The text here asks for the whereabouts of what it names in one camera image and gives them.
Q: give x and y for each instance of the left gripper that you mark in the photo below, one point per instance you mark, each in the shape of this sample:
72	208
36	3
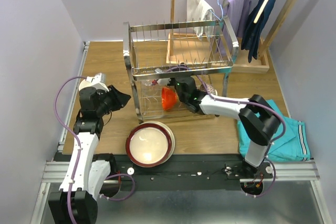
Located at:
113	97

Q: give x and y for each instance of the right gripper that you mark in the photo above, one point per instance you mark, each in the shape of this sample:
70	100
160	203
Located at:
171	83

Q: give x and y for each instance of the orange bowl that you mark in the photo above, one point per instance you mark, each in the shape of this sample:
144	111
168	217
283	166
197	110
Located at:
168	98

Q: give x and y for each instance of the patterned small bowl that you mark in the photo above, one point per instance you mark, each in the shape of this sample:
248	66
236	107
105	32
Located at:
210	89

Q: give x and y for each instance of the metal two-tier dish rack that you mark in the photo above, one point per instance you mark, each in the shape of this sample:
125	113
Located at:
144	53

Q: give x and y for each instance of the clear plastic cup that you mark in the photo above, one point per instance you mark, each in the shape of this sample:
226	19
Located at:
150	88

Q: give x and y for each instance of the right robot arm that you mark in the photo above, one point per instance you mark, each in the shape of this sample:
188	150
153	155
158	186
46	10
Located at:
259	120

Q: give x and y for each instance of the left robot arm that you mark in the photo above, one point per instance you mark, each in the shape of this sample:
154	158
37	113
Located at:
76	199

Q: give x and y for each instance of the wooden clothes rack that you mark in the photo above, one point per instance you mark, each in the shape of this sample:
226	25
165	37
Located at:
186	48

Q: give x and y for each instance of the pale green plate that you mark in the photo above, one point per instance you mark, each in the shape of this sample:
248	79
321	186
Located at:
171	135

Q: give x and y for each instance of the red rimmed white plate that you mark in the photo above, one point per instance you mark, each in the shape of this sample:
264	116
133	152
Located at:
148	145

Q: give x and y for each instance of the white cloth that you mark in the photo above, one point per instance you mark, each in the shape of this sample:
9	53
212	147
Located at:
197	11

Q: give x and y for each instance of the navy blue garment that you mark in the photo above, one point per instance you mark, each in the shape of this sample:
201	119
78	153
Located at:
252	32

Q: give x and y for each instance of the lavender towel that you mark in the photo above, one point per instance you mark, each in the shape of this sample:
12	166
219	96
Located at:
238	11

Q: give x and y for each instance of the teal cloth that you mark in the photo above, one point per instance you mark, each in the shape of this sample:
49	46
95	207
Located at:
291	147

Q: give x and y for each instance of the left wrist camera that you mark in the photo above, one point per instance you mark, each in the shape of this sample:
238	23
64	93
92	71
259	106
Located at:
98	82

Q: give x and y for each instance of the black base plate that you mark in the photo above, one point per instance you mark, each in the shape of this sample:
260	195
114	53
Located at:
185	172

